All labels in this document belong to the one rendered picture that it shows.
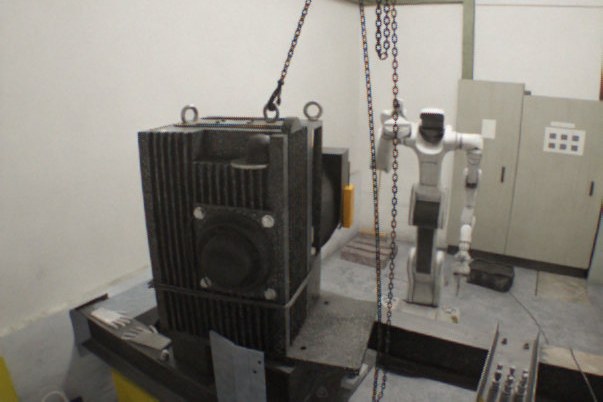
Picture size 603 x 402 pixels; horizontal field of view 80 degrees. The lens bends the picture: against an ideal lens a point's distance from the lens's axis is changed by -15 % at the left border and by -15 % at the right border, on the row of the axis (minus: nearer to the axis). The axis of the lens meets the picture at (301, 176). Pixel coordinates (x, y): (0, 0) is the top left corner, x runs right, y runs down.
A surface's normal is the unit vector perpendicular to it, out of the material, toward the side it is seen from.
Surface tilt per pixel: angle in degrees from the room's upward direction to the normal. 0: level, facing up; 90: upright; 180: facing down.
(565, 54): 90
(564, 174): 90
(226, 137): 90
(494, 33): 90
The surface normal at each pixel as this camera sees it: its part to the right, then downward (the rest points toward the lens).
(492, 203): -0.53, 0.21
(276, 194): -0.29, 0.23
